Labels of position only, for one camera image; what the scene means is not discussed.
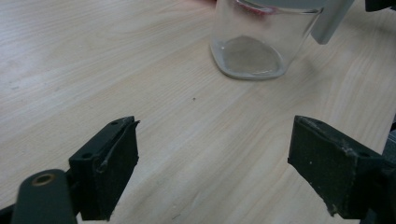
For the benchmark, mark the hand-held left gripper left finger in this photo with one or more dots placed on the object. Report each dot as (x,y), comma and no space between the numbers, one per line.
(102,174)

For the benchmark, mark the glass jar with grey lid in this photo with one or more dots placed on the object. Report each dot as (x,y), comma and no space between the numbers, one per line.
(249,59)

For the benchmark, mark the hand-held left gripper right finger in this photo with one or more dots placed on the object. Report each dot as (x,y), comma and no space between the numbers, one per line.
(336,168)

